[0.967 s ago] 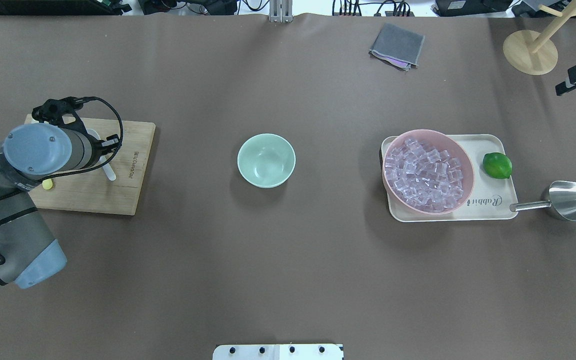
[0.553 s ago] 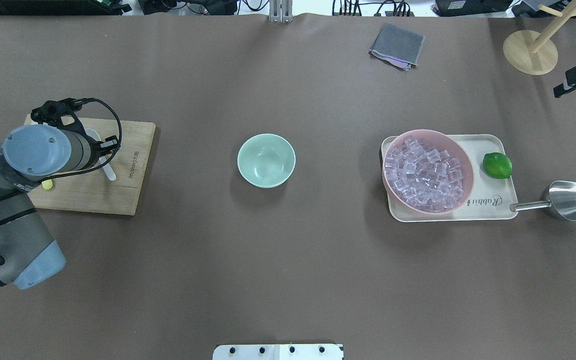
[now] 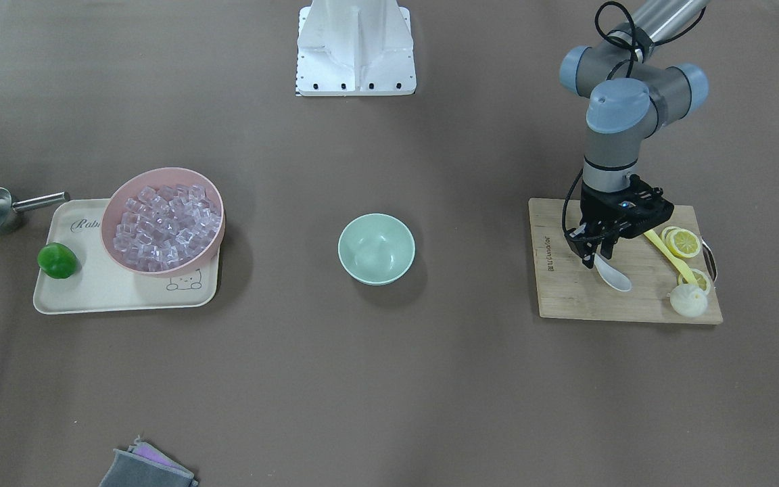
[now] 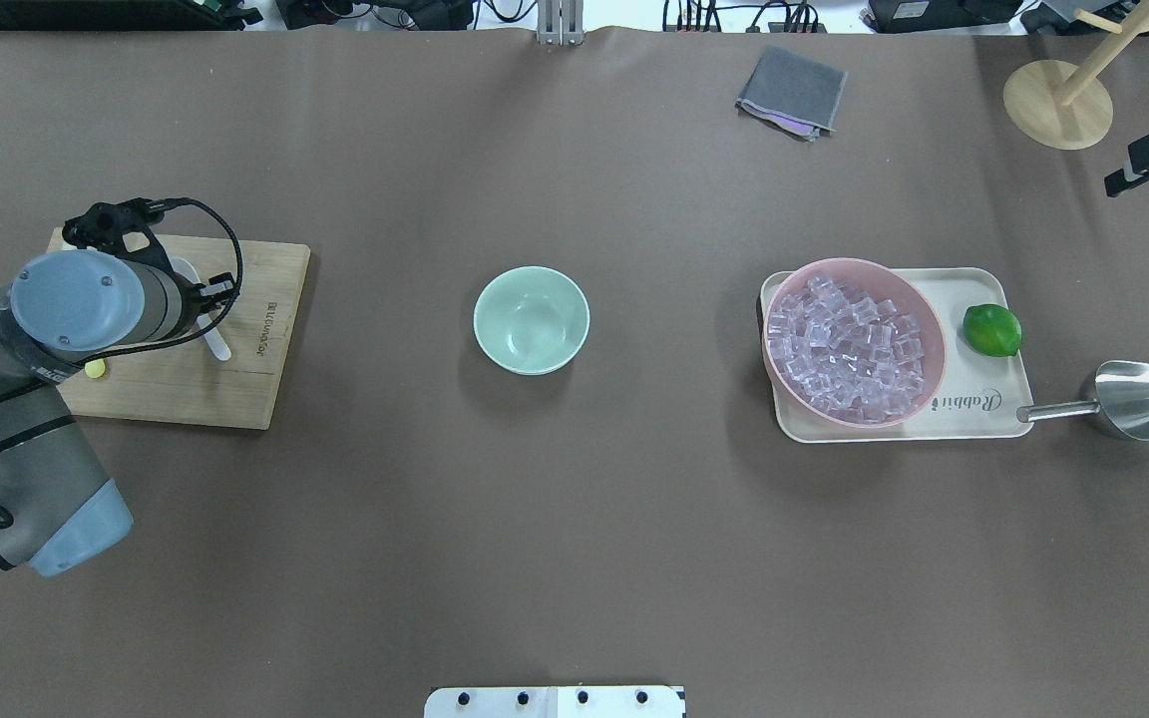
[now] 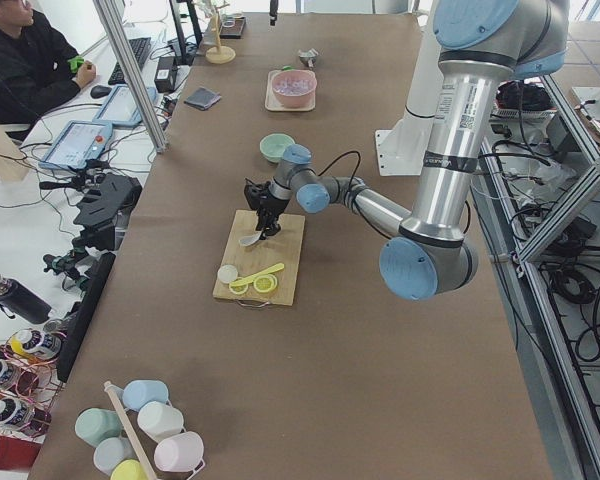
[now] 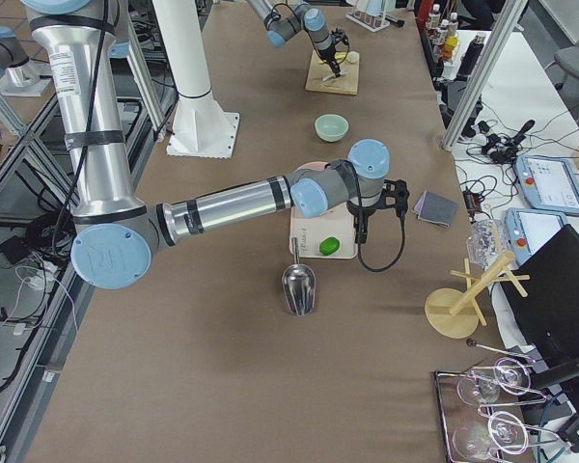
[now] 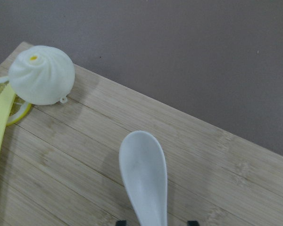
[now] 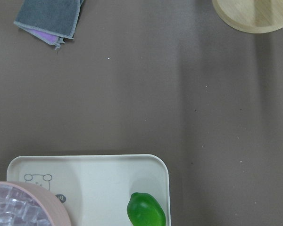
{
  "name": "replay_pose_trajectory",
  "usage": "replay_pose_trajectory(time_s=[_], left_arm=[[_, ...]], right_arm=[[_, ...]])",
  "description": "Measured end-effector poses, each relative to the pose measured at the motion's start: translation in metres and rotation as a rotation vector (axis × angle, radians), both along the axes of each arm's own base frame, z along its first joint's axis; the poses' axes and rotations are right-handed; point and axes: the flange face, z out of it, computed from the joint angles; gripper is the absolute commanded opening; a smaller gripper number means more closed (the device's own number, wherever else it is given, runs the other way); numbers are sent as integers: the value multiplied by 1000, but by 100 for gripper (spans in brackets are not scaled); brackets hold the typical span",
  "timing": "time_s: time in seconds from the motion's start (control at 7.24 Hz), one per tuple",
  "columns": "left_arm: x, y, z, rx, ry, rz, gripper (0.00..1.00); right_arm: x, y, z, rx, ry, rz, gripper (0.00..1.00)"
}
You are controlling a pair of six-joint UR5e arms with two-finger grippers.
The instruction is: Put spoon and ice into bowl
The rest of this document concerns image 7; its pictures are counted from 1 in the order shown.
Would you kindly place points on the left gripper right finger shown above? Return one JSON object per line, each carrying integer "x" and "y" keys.
{"x": 192, "y": 223}

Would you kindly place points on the bamboo cutting board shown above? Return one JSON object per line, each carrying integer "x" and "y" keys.
{"x": 59, "y": 164}

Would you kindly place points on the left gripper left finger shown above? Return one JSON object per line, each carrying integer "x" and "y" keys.
{"x": 121, "y": 223}

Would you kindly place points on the lemon slice lower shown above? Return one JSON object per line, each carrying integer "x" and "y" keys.
{"x": 19, "y": 108}

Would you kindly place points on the white bun toy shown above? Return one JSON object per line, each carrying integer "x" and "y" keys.
{"x": 42, "y": 75}

